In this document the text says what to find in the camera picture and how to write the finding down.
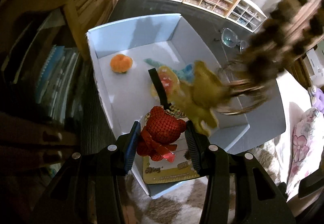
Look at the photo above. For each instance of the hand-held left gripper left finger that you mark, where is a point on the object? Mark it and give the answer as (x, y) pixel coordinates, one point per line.
(133, 148)

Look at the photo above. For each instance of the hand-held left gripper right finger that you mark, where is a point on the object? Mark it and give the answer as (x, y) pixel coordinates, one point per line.
(193, 150)

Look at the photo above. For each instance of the white cardboard box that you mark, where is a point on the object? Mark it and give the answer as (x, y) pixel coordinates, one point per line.
(131, 92)

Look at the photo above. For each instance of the orange yellow flower hair clip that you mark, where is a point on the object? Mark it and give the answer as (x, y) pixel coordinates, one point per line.
(167, 82)

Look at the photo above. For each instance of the blue fluffy scrunchie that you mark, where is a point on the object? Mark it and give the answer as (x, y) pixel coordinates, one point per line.
(186, 70)

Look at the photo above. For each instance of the orange pom-pom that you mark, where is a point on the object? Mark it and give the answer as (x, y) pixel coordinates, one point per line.
(121, 63)

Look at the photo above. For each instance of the row of books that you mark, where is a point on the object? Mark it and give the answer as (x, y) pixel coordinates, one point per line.
(58, 77)

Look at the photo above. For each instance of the floral pillow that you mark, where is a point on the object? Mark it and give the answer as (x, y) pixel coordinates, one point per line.
(303, 137)

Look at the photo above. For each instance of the purple plush toy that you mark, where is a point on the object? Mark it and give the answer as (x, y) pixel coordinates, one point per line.
(317, 98)

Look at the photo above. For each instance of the small white nine-drawer organizer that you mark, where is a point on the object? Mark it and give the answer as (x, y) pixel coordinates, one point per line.
(246, 15)

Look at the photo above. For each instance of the clear frame eyeglasses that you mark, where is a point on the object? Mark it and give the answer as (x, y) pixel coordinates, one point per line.
(229, 39)

